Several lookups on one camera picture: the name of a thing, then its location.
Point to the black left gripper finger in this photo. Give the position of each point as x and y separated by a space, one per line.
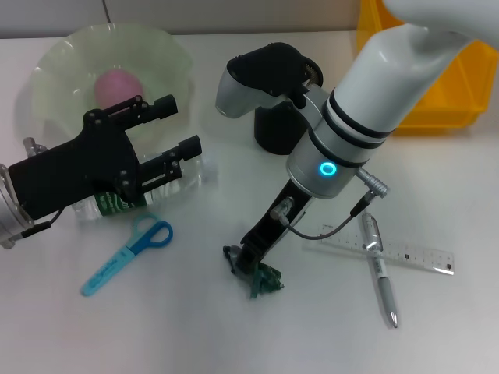
163 107
191 148

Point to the pink peach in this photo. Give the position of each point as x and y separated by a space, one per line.
117 87

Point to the silver ballpoint pen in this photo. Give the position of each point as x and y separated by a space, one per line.
384 280

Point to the clear green label water bottle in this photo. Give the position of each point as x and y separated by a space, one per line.
113 204

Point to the transparent plastic ruler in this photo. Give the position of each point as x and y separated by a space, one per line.
413 255

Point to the green plastic wrapper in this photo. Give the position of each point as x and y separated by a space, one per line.
269 280

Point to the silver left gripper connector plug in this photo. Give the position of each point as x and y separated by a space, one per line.
31 146

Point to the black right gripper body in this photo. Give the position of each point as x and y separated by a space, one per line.
277 226

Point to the yellow plastic bin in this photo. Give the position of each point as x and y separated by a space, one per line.
448 109

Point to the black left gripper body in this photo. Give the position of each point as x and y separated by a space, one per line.
78 167

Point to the pale green glass fruit plate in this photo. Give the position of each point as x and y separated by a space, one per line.
58 66

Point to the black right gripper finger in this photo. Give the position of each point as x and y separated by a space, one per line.
247 259

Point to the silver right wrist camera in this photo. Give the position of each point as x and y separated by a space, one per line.
241 93

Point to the black mesh pen holder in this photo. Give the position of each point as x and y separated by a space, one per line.
273 132

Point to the blue capped scissors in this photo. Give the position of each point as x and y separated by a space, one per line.
107 272

